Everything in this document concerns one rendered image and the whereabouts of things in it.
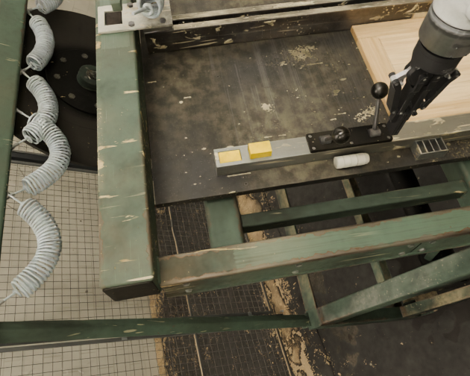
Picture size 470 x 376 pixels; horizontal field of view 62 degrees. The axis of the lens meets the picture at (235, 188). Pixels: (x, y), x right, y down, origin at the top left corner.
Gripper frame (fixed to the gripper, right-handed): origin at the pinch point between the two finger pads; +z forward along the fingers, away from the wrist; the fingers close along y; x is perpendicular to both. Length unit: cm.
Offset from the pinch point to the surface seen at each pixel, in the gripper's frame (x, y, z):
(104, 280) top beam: -22, -62, 6
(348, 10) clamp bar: 44.6, 5.9, 8.8
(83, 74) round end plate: 76, -80, 50
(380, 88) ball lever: 8.6, -0.6, -0.1
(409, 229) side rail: -20.1, -1.0, 10.7
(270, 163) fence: 2.0, -25.3, 13.2
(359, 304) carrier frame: -20, 16, 103
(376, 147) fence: 2.0, 0.6, 13.2
